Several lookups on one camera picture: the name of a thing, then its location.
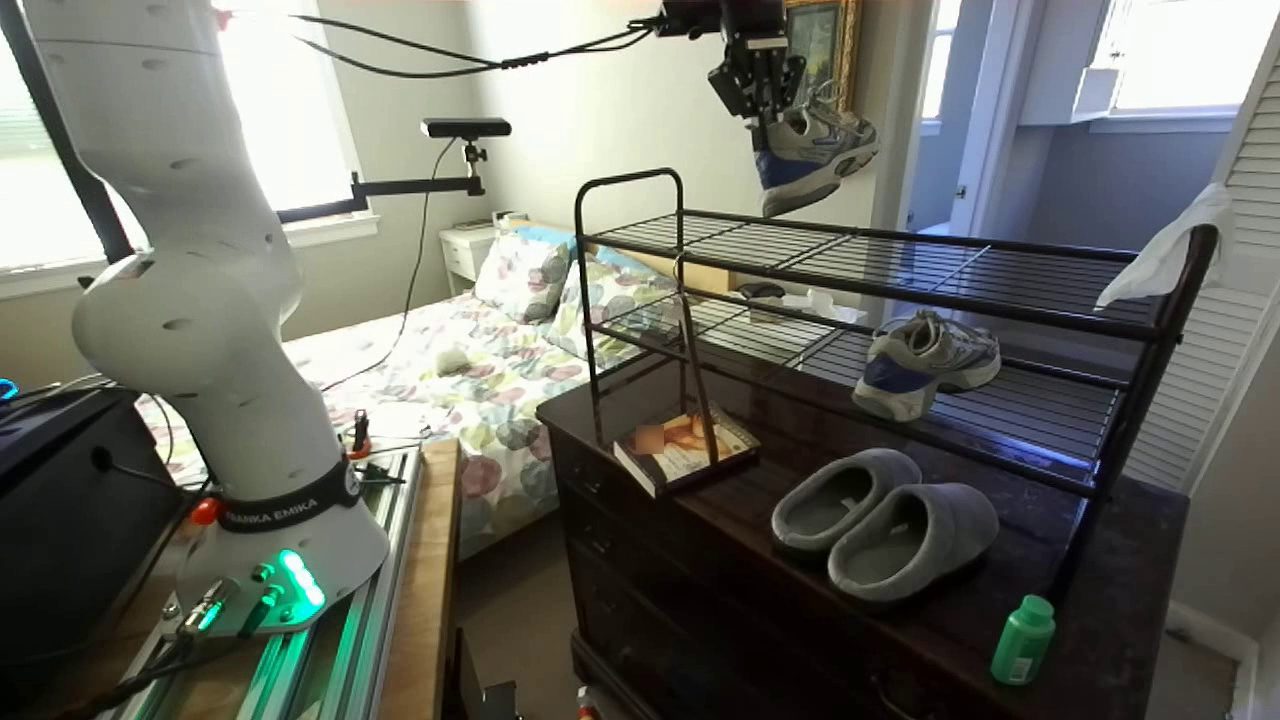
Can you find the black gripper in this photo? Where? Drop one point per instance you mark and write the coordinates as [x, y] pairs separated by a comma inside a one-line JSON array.
[[753, 63]]

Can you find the white blue sneaker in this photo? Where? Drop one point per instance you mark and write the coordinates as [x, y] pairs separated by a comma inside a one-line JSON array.
[[922, 363], [814, 162]]

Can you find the green plastic bottle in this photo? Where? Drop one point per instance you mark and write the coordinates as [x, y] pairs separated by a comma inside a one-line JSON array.
[[1022, 643]]

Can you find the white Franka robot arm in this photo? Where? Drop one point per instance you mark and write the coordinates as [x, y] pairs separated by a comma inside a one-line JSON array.
[[186, 266]]

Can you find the black metal shoe rack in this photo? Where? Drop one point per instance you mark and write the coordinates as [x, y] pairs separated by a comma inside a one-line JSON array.
[[932, 283]]

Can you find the gold framed painting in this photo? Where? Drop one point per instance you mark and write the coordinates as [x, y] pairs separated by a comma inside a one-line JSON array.
[[835, 42]]

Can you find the floral pillow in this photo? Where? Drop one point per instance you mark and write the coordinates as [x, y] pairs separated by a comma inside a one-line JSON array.
[[522, 272]]

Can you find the white nightstand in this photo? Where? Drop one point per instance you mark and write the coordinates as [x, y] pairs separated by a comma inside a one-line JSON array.
[[466, 252]]

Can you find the Sarah Dunant paperback book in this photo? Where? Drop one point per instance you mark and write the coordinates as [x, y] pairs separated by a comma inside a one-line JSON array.
[[684, 448]]

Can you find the grey slipper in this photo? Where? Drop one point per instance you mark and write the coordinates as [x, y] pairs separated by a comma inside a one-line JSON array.
[[842, 501], [922, 541]]

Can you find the white cloth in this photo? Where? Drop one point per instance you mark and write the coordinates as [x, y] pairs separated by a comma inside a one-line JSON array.
[[1160, 252]]

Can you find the bed with floral bedding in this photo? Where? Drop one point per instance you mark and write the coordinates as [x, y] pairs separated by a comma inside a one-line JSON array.
[[441, 386]]

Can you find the white louvre door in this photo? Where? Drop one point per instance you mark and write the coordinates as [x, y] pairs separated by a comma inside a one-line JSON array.
[[1220, 307]]

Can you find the dark wooden dresser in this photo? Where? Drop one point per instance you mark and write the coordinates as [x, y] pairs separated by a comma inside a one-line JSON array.
[[745, 612]]

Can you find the light wooden table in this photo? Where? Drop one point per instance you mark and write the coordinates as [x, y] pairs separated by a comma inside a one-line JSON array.
[[426, 586]]

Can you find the black equipment box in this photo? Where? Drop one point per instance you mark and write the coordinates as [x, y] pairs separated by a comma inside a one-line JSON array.
[[73, 523]]

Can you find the black stereo camera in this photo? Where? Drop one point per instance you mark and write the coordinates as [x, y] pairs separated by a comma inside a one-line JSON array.
[[466, 130]]

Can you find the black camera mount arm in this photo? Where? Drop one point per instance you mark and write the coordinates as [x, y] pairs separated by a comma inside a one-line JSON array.
[[402, 187]]

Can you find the aluminium mounting rail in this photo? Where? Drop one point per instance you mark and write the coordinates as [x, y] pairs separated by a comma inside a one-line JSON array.
[[323, 653]]

